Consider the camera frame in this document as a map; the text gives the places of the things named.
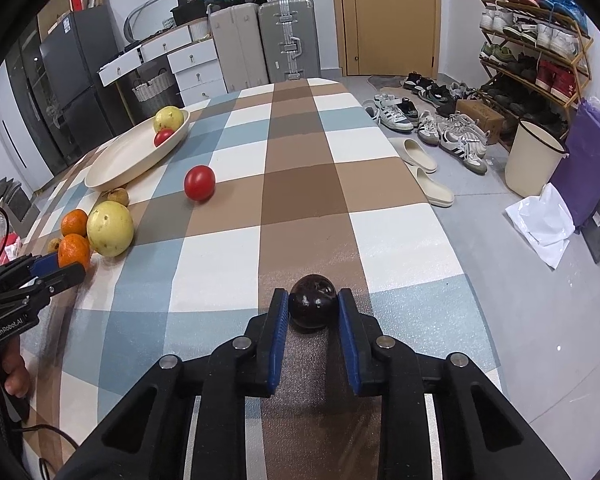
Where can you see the greenish yellow guava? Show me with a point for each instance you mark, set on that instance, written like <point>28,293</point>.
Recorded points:
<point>170,119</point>

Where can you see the white drawer cabinet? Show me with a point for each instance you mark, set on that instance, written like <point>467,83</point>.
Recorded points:
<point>195,67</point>

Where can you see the purple bag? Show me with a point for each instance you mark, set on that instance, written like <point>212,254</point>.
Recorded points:
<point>587,160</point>

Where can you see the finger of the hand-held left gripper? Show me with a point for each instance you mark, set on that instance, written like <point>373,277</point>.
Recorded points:
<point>45,265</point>
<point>65,276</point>

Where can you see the large pale yellow guava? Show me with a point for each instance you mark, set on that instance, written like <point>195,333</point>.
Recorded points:
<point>110,228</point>

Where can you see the small brown longan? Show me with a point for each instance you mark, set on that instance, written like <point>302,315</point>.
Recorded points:
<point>53,245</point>

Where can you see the wooden door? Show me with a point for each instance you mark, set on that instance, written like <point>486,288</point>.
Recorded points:
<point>385,15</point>

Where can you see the white oval hoop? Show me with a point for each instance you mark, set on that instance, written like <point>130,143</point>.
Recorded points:
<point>130,20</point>

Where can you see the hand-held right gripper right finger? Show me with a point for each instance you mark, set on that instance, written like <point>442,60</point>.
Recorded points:
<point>349,345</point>

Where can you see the silver suitcase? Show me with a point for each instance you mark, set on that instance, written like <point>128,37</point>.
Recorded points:
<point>289,40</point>

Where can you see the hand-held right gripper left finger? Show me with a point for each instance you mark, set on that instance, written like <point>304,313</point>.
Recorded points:
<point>279,340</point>

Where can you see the cream oval plate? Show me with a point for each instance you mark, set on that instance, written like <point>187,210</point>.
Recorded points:
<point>130,157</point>

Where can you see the beige suitcase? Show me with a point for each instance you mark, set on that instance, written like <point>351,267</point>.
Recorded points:
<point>237,45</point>

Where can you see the dark cherry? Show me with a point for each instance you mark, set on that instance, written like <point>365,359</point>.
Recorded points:
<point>312,302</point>

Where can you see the pile of sneakers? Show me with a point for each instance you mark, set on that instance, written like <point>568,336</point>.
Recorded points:
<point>430,110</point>

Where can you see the cardboard box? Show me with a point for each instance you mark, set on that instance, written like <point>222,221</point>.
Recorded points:
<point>480,115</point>

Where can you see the beige slipper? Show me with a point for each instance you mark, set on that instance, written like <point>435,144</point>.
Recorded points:
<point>420,152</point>
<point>432,187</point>

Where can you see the small red tomato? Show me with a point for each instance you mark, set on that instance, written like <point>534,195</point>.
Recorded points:
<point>164,137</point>

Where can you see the checked tablecloth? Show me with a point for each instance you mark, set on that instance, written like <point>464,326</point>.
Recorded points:
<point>290,185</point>

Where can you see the wooden shoe rack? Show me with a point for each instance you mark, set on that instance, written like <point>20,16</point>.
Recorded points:
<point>577,67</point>

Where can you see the dark grey refrigerator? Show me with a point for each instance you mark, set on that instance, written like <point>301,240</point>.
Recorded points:
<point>75,70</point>

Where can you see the woven laundry basket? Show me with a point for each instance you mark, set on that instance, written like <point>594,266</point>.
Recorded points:
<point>152,89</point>

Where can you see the rows of assorted shoes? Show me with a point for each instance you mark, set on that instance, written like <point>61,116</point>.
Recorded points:
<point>530,45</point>

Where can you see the white plastic bag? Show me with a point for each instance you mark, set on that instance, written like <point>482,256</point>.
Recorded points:
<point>540,225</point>

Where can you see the white ribbed canister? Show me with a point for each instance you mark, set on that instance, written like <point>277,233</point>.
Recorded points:
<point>200,29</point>

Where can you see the large red tomato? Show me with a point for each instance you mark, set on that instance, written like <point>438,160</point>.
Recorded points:
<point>199,183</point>

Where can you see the orange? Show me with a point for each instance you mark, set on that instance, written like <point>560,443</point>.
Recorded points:
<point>74,222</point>
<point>74,251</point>

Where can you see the brown kiwi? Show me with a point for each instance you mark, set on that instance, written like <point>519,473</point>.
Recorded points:
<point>115,195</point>

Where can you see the person's left hand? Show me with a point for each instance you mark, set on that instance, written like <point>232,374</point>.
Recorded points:
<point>10,372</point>

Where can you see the cream bucket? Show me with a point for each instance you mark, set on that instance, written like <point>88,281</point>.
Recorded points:
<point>535,165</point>

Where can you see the grey doormat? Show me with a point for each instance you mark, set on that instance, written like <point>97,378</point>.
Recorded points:
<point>387,80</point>

